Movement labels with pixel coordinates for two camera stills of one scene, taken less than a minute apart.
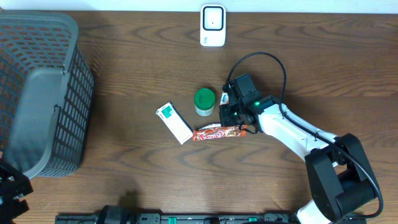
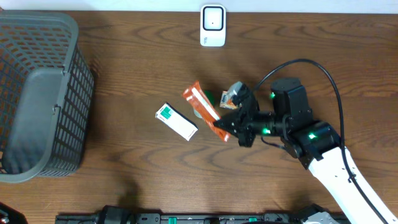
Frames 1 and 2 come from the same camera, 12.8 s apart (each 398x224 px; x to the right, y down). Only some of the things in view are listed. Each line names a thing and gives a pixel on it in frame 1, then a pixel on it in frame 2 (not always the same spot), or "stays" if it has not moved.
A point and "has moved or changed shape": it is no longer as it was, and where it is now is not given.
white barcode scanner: [213, 25] stays
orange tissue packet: [224, 99] stays
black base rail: [123, 214] stays
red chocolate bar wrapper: [219, 132] → [198, 98]
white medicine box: [170, 116] has moved or changed shape
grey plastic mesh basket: [46, 91] stays
